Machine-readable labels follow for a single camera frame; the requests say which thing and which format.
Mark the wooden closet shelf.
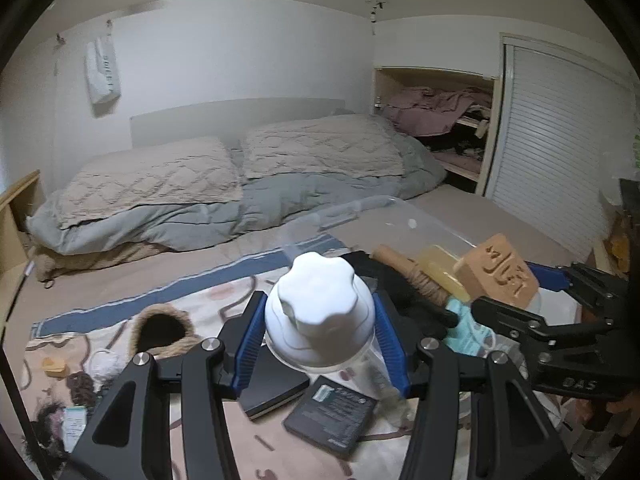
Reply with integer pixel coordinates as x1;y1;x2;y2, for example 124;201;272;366
372;66;502;197

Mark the black cloth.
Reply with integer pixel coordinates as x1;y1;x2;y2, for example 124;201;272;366
345;250;459;342

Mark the wooden spool with twine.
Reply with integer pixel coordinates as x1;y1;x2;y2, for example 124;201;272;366
372;244;454;307

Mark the white hanging bag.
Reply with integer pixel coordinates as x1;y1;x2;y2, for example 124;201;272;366
84;36;123;107

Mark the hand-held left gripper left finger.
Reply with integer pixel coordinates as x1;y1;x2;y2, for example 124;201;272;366
70;291;271;480

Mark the white headboard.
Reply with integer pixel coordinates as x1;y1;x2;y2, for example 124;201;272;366
130;97;347;149

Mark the brown soap block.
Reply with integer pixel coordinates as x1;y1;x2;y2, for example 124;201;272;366
453;232;541;311

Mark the black feather tuft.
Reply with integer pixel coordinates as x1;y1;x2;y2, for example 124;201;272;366
24;399;72;462

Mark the black box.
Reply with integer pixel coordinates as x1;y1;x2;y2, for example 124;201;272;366
237;350;312;422

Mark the beige bed sheet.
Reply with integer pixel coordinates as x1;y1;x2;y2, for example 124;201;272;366
0;187;597;361

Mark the beige quilted pillow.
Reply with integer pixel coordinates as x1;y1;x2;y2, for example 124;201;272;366
57;136;244;232
240;114;407;181

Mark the white louvered door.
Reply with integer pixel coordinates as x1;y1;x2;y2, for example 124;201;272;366
482;34;640;272

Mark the teal face mask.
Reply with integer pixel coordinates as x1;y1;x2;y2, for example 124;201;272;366
442;297;497;357

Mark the pink clothes pile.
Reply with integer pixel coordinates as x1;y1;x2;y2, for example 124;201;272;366
382;86;493;137

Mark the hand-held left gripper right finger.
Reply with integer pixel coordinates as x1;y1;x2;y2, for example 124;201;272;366
372;292;573;480

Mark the clear bottle with white cap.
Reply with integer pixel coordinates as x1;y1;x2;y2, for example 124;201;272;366
263;252;388;376

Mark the face mask packet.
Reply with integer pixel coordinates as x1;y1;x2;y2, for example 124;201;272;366
62;406;89;454

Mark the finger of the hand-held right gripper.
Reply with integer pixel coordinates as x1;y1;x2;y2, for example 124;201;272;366
524;261;574;292
471;296;552;349

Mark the beige fleece basket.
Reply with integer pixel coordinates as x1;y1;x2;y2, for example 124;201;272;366
129;305;199;362

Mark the beige knit blanket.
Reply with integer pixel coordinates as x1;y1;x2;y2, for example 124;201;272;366
30;239;168;287

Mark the clear plastic storage bin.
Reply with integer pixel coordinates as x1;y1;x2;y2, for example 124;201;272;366
282;195;601;442

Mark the grey duvet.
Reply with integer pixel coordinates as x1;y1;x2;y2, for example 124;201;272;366
25;127;448;257

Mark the dark clothes pile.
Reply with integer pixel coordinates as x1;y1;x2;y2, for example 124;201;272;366
425;124;489;159

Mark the printed blanket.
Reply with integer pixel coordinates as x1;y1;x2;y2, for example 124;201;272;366
22;247;601;480

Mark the hanging wall wire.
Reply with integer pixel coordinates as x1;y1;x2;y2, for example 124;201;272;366
366;0;389;37

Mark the yellow soap bar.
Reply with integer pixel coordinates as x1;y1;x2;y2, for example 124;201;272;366
417;245;472;304

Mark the dark flat box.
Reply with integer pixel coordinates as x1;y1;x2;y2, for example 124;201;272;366
284;375;384;460

